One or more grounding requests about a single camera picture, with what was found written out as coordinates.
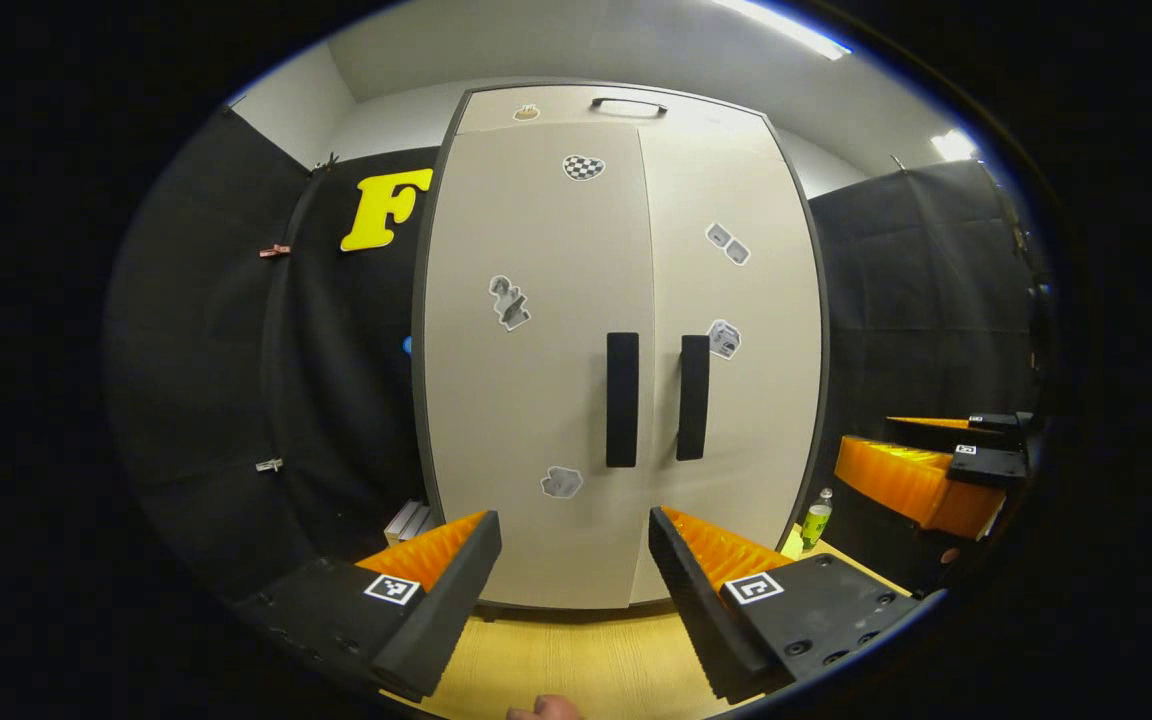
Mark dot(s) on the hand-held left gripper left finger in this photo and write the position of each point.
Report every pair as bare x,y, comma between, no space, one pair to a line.
441,620

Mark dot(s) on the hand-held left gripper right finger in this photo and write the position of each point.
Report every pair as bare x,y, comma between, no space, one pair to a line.
701,610

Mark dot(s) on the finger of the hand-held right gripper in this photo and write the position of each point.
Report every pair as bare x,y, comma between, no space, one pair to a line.
906,480
946,433

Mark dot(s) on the white shoe cabinet door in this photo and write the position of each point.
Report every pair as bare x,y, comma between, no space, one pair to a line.
746,420
536,400

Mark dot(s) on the white shoe cabinet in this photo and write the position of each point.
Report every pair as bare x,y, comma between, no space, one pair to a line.
417,360

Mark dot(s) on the white cabinet drawer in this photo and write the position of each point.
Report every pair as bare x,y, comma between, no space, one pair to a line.
716,112

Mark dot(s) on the green bottle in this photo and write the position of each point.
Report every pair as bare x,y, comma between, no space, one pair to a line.
816,525

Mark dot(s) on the black backdrop cloth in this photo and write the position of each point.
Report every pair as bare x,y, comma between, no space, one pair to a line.
916,290
206,370

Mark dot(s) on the black cloth clip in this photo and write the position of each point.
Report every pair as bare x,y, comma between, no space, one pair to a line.
326,160

